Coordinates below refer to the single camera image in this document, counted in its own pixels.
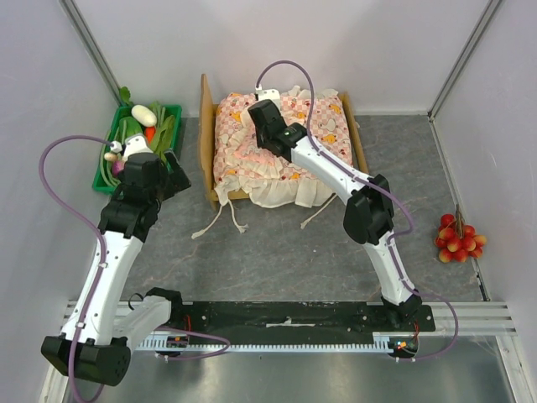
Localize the wooden pet bed frame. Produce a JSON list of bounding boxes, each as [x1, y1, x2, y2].
[[197, 73, 369, 211]]

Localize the pink checkered duck mattress cover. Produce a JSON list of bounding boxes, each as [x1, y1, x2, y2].
[[198, 83, 359, 212]]

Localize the pink frilled pillow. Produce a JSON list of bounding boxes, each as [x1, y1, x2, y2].
[[213, 122, 305, 184]]

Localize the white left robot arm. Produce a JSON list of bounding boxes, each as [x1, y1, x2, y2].
[[41, 149, 190, 386]]

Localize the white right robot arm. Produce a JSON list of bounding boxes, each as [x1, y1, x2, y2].
[[248, 99, 422, 331]]

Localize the green toy leafy vegetable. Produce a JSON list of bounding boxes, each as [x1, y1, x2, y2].
[[149, 102, 177, 156]]

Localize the orange toy carrot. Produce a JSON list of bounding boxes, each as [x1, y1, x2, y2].
[[144, 127, 156, 141]]

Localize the green plastic crate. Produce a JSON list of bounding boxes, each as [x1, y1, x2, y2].
[[92, 104, 182, 195]]

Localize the purple toy onion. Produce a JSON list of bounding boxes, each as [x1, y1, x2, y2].
[[111, 160, 124, 177]]

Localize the toy mushroom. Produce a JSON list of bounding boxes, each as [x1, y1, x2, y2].
[[103, 152, 118, 162]]

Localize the green toy bok choy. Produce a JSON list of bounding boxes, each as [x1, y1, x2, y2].
[[118, 116, 143, 144]]

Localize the green toy long beans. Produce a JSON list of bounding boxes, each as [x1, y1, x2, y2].
[[99, 119, 126, 189]]

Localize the white toy radish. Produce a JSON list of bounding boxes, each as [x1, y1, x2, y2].
[[131, 104, 158, 128]]

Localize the red toy cherry bunch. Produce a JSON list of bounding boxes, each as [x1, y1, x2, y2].
[[434, 205, 487, 264]]

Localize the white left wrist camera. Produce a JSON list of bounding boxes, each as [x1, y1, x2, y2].
[[107, 133, 153, 162]]

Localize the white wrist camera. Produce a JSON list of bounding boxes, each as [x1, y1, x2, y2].
[[107, 133, 153, 162], [254, 85, 280, 102]]

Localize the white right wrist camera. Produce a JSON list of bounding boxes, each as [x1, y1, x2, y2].
[[254, 85, 280, 102]]

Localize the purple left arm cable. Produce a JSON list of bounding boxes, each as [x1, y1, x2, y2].
[[38, 134, 232, 403]]

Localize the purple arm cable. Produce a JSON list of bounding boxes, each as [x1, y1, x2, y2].
[[255, 60, 459, 363], [38, 134, 232, 403]]

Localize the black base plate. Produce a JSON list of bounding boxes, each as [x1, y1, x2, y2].
[[165, 301, 435, 344]]

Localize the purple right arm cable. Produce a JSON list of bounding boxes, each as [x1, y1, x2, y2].
[[255, 60, 459, 363]]

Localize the grey slotted cable duct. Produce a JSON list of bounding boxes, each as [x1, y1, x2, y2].
[[136, 332, 417, 354]]

